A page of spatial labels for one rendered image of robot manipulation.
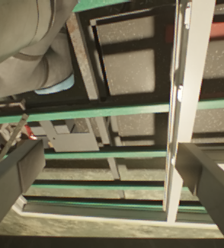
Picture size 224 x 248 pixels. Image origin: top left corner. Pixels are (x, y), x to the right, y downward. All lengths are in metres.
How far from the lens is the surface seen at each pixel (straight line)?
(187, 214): 1.25
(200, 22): 0.46
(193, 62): 0.48
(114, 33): 0.80
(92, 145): 0.79
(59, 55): 0.38
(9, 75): 0.29
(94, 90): 0.64
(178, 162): 0.17
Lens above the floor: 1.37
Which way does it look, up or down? 49 degrees down
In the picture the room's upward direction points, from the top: 169 degrees counter-clockwise
